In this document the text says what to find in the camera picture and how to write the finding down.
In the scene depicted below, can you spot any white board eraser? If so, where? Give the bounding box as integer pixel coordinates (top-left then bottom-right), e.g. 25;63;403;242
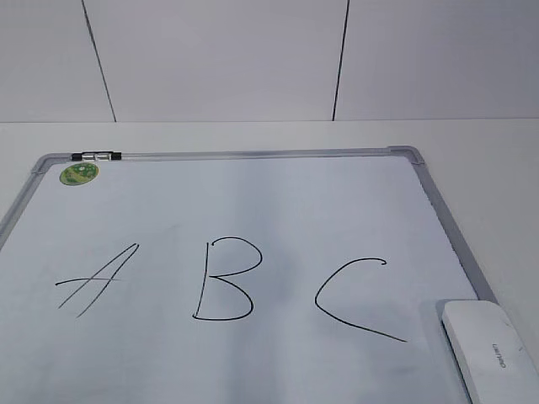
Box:
442;300;538;404

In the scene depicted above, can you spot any round green magnet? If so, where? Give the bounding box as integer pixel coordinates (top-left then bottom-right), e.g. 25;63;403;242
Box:
59;162;99;186

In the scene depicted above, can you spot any white board with grey frame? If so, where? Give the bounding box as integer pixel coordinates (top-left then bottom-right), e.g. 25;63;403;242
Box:
1;147;499;403

